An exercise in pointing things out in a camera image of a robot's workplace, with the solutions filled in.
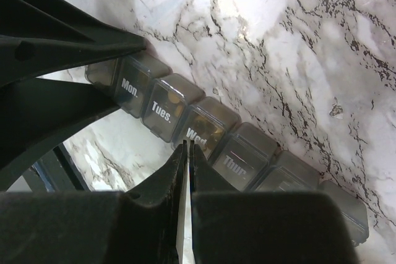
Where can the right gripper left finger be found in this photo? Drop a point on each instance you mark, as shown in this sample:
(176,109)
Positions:
(142,225)

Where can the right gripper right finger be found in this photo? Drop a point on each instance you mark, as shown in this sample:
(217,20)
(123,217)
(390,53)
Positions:
(229,226)

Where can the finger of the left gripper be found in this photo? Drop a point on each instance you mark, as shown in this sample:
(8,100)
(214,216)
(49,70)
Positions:
(43,36)
(39,114)

